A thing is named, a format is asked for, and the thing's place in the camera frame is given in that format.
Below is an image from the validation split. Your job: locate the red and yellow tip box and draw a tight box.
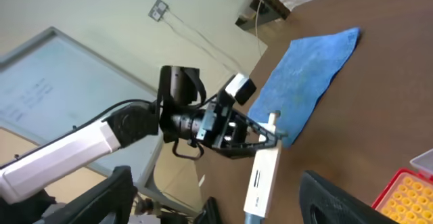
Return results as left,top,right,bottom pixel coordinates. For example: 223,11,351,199
371,148,433,224

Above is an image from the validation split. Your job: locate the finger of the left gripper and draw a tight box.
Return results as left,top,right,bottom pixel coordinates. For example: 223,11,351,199
210,139,282,159
232,110,289,141

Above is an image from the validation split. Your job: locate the whiteboard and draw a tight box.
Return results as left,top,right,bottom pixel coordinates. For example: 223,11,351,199
0,26,204,218

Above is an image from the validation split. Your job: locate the wall socket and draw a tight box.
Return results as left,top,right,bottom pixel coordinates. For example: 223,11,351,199
147,0,170,22

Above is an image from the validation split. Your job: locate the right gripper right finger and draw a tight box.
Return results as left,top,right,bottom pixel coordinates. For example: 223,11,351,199
298,170,400,224

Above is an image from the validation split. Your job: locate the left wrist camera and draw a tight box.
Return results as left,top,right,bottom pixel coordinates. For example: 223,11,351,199
224,72,258,106

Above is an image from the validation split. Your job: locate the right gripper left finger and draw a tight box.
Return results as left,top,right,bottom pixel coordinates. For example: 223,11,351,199
43,165,139,224

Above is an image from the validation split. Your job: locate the white pipette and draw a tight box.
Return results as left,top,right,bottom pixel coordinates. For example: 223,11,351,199
242,110,284,224

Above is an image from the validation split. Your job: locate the blue cloth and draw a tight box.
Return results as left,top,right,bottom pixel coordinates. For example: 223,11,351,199
246,26,362,150

